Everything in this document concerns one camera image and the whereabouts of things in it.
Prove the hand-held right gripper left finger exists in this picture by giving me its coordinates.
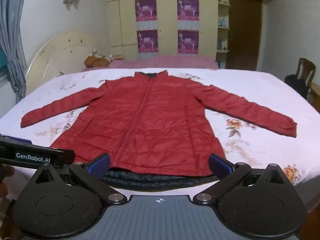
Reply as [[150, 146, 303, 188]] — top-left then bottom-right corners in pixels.
[[35, 153, 127, 205]]

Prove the purple wall poster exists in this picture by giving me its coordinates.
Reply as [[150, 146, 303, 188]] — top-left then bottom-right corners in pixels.
[[137, 30, 158, 60], [135, 0, 157, 30], [178, 30, 199, 55], [177, 0, 200, 29]]

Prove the grey-blue curtain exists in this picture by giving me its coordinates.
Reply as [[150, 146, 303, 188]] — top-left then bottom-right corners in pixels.
[[0, 0, 29, 103]]

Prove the wooden chair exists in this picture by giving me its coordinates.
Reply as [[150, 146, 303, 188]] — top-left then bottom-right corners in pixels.
[[295, 57, 320, 105]]

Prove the cream corner shelf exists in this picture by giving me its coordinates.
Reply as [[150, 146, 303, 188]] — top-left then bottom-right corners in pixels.
[[216, 0, 230, 68]]

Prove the white floral bedsheet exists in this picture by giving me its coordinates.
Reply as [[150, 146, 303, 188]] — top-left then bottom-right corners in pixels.
[[0, 66, 320, 189]]

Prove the cream wooden headboard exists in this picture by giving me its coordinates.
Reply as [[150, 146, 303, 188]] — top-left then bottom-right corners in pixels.
[[25, 32, 112, 97]]

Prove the red puffer jacket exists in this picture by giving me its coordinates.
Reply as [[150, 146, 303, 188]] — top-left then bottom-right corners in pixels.
[[20, 71, 298, 188]]

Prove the black bag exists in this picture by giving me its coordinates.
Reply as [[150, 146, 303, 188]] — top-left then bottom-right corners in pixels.
[[284, 74, 308, 99]]

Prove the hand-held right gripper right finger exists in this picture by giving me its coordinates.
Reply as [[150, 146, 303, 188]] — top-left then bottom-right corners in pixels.
[[193, 153, 287, 205]]

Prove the orange patterned pillow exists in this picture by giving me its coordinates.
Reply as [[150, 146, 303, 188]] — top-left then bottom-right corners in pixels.
[[84, 49, 115, 68]]

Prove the brown wooden door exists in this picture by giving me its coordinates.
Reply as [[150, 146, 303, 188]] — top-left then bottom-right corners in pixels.
[[226, 0, 263, 71]]

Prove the pink checked blanket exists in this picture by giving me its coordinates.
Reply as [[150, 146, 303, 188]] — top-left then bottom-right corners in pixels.
[[82, 54, 219, 72]]

